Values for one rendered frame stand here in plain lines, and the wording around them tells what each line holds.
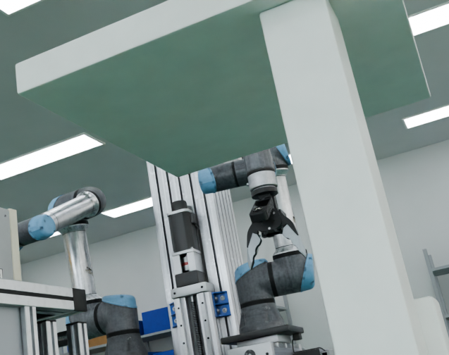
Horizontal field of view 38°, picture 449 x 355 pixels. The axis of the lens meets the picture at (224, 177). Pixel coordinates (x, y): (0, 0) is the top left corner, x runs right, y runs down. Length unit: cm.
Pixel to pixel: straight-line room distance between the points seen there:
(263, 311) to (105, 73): 154
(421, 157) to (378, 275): 768
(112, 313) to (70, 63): 171
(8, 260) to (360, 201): 102
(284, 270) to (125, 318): 58
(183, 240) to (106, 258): 712
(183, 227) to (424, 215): 588
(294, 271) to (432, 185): 604
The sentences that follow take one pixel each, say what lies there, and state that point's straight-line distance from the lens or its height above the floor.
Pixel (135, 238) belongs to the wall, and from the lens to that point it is 922.
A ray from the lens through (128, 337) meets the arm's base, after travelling 228.
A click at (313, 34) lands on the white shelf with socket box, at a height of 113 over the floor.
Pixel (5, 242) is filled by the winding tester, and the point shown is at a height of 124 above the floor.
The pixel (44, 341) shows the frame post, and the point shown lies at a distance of 127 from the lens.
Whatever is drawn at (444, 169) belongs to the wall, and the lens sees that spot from 810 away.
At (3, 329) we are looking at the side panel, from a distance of 118.
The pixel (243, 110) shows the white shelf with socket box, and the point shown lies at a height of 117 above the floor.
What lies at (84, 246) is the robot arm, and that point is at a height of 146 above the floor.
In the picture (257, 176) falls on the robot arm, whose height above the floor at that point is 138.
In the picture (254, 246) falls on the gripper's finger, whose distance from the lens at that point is 166.
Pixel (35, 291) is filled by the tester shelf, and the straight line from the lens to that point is 124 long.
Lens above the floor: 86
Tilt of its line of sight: 19 degrees up
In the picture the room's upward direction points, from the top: 11 degrees counter-clockwise
